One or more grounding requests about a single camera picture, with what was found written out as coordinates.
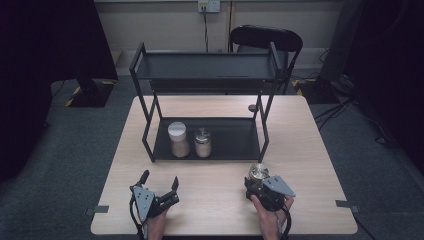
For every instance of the grey stand with black base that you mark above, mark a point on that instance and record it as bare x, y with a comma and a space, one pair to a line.
336, 50

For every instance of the black stand base yellow tape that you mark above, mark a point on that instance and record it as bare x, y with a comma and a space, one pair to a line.
95, 95

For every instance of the tall white-lid jar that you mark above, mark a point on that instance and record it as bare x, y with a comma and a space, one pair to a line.
178, 136

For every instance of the person's right hand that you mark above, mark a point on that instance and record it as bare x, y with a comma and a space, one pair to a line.
271, 221

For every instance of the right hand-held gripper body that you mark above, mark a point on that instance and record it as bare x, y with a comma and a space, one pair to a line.
276, 191

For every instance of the person's left hand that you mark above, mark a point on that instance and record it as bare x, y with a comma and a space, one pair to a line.
158, 226

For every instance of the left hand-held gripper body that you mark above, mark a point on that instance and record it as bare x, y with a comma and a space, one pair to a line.
145, 201

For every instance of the short silver-lid jar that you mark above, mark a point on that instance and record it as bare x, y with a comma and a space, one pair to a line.
202, 140

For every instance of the white wall socket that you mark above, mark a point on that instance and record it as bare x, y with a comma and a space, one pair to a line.
209, 5

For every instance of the dark brass-lid jar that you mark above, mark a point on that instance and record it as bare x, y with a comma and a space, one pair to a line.
258, 171

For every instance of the black metal two-tier rack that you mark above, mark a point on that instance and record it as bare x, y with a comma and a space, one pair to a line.
226, 138

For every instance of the black chair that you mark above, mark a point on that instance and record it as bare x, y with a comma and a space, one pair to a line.
266, 37

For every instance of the small dark round disc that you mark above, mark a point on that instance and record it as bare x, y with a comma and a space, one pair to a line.
252, 107

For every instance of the black curtain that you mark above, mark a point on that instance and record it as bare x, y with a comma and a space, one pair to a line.
40, 66
393, 66

